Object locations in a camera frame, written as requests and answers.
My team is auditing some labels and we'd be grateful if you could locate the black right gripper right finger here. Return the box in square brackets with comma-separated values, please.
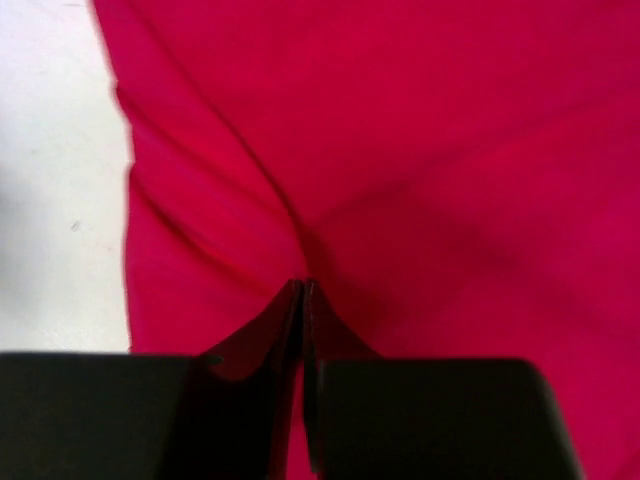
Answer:
[302, 282, 583, 479]

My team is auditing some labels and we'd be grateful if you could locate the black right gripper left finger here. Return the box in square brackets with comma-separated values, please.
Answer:
[1, 281, 303, 479]

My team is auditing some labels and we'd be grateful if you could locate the red t shirt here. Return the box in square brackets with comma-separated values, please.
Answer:
[94, 1, 639, 479]

